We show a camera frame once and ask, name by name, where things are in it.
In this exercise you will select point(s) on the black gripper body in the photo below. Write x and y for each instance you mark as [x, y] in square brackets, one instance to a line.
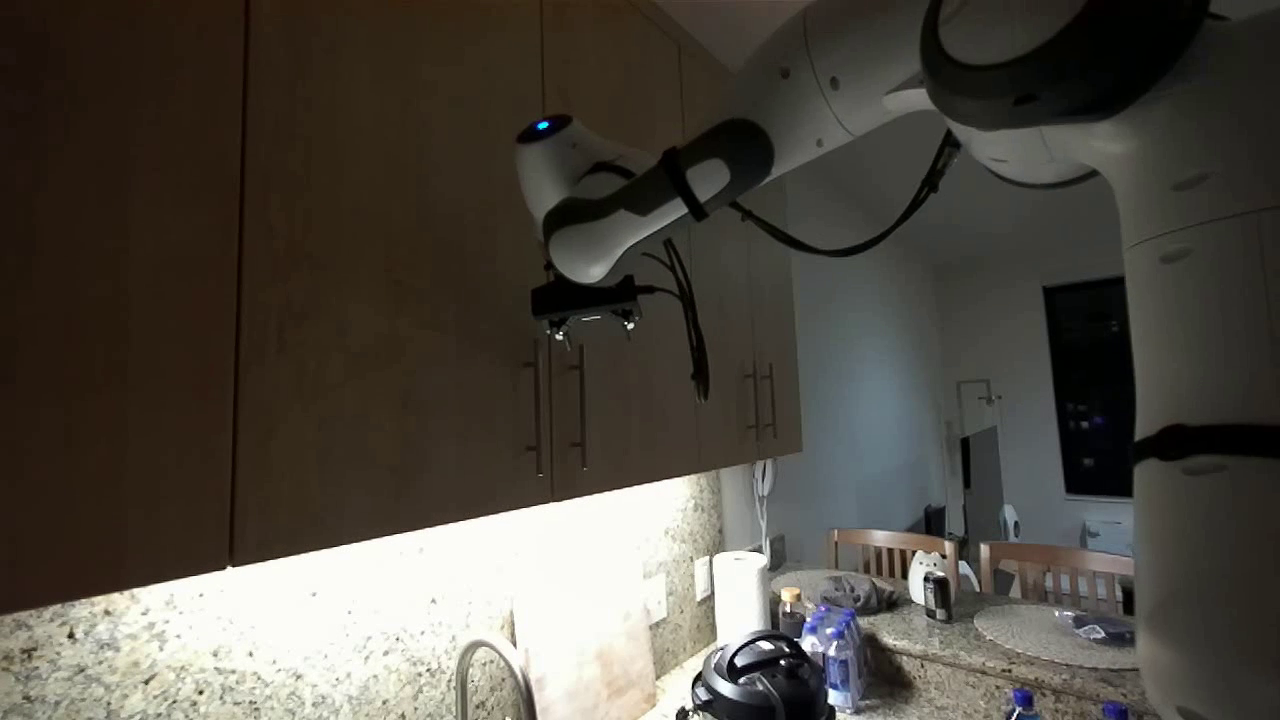
[593, 318]

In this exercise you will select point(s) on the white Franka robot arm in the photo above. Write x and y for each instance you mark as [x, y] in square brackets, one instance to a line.
[1202, 333]

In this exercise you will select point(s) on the wide wooden cabinet door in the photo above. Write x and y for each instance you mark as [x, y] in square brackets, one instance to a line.
[386, 265]

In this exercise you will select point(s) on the white paper towel roll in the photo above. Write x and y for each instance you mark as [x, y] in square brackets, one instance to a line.
[743, 592]

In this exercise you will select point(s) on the round grey plate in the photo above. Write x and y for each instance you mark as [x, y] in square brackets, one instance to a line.
[813, 584]

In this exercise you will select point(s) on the wooden dining chair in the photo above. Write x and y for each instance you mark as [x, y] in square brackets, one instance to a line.
[887, 542]
[1052, 554]

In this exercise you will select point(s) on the wooden cutting board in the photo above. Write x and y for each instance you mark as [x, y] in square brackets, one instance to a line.
[584, 674]

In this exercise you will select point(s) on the metal kitchen faucet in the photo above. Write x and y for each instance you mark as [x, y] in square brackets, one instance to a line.
[460, 682]

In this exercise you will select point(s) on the white kettle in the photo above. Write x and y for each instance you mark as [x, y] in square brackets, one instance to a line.
[921, 574]

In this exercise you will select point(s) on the grey standing panel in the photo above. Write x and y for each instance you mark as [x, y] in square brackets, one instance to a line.
[985, 483]

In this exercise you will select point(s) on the blue plastic bag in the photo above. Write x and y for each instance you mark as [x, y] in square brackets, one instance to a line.
[836, 654]

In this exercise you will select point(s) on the dark window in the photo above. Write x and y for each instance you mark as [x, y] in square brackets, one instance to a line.
[1086, 385]

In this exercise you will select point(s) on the round white placemat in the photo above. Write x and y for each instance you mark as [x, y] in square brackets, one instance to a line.
[1043, 635]

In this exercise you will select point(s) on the blue capped bottle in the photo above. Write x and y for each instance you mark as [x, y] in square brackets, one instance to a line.
[1023, 706]
[1118, 708]

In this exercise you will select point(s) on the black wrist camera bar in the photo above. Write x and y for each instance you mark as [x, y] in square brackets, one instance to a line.
[584, 290]

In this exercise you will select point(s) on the white wall phone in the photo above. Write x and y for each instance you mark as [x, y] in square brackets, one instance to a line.
[763, 485]

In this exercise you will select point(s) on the white wall outlet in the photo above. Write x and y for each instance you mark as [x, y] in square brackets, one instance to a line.
[700, 578]
[659, 603]

